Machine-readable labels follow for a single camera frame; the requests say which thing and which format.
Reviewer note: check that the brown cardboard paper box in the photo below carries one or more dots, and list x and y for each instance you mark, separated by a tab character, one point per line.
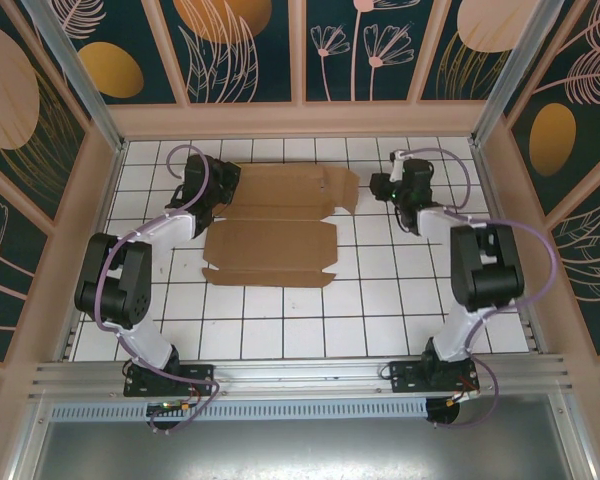
270	250

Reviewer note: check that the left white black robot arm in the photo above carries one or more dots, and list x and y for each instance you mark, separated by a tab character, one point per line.
170	230

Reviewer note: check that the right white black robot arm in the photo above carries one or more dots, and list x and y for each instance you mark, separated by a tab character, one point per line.
485	280

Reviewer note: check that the small green circuit board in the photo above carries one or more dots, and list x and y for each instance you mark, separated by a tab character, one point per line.
167	406

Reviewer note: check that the shiny steel sheet panel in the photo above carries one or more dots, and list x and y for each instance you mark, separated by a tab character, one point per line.
300	450

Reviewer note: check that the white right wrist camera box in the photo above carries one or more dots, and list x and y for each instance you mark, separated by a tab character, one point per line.
396	170

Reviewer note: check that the aluminium corner post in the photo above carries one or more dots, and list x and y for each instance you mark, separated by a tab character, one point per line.
505	75
78	75

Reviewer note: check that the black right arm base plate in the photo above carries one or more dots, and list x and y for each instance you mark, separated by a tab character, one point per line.
405	375

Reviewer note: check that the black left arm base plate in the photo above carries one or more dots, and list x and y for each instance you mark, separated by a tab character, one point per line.
200	375

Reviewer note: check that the aluminium front rail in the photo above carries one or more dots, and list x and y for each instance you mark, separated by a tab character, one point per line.
300	372

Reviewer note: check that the aluminium frame bar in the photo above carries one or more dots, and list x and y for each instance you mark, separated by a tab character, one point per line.
575	440
32	445

